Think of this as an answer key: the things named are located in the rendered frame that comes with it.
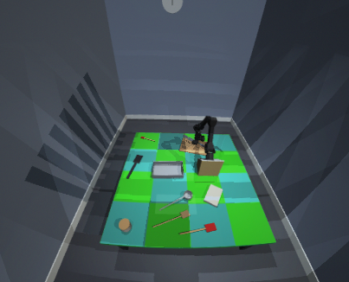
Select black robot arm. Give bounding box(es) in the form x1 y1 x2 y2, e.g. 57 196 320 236
193 116 217 161

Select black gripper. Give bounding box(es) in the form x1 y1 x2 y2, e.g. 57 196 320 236
191 134 202 145

